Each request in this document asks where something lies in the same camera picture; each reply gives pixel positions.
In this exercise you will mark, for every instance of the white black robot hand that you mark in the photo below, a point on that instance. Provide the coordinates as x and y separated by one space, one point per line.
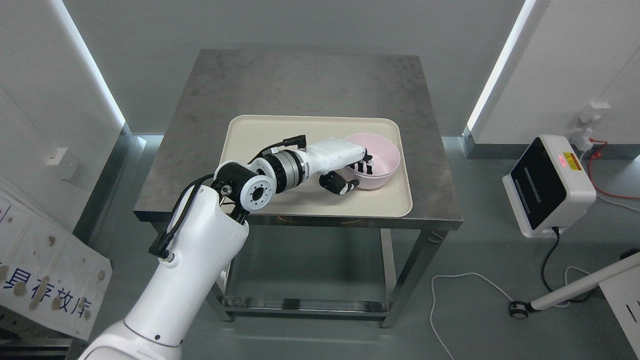
330 155

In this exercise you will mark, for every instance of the pink bowl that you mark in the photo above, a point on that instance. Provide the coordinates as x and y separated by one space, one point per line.
385 161

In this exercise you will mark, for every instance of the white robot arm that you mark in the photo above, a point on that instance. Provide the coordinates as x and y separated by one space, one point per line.
207 229

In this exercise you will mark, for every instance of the cream plastic tray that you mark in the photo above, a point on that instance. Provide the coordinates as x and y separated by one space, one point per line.
248 134

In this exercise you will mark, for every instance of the stainless steel table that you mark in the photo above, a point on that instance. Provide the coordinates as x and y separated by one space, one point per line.
224 84

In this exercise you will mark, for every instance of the white black charging device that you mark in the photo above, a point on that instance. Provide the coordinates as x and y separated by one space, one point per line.
548 189

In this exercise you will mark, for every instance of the white wheeled stand leg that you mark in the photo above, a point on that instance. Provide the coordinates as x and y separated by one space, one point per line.
521 309

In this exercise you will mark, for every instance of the white printed sign board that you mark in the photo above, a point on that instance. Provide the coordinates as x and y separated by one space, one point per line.
48 275

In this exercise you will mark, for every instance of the white wall socket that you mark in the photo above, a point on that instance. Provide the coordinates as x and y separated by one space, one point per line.
64 164

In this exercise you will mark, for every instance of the white wall plug adapter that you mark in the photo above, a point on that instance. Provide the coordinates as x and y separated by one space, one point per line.
588 118

